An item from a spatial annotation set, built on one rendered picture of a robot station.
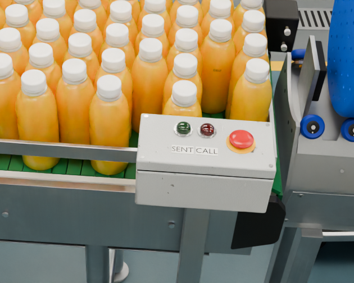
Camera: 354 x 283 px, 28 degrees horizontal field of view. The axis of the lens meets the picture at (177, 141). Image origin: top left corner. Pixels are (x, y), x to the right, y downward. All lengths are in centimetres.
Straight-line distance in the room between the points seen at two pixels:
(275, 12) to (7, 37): 56
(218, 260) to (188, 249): 104
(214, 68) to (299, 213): 38
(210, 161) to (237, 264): 126
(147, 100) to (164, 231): 24
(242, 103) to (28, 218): 44
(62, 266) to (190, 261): 103
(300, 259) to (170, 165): 68
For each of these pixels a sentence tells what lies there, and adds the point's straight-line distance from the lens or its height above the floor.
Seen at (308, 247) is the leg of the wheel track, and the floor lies 59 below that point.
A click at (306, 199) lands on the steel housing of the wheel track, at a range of 141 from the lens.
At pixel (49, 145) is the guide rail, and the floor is 98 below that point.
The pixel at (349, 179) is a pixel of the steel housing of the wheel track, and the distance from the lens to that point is 136.
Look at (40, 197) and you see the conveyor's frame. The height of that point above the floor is 86.
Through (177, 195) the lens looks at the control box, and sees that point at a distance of 105.
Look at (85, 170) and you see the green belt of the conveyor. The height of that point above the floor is 90.
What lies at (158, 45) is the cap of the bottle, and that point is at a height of 109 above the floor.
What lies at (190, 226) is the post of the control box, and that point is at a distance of 116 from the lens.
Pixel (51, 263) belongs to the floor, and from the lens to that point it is 223.
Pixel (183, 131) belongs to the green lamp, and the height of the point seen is 111.
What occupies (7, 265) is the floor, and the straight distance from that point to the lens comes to 224.
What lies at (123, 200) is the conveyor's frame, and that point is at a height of 87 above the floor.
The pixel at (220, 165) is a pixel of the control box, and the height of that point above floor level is 110.
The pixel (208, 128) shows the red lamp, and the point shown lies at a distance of 104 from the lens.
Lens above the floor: 183
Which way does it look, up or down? 46 degrees down
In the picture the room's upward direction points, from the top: 5 degrees clockwise
